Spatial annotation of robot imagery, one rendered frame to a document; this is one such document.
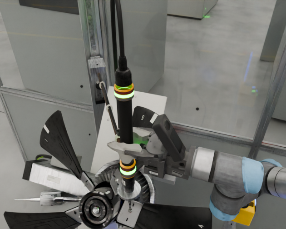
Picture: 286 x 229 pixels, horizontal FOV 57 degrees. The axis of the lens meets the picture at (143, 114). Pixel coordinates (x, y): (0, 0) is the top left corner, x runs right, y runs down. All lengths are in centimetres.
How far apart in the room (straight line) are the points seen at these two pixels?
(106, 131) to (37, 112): 93
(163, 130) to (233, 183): 19
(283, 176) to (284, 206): 116
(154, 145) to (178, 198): 137
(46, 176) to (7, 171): 174
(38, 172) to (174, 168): 66
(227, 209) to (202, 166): 14
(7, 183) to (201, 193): 176
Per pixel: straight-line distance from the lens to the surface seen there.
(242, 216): 115
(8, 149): 312
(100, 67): 119
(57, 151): 100
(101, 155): 116
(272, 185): 74
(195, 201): 196
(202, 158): 62
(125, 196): 80
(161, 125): 58
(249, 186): 63
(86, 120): 177
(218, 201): 70
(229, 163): 62
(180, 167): 66
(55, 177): 114
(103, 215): 88
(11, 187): 274
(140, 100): 111
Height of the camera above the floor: 196
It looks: 37 degrees down
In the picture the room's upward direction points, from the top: straight up
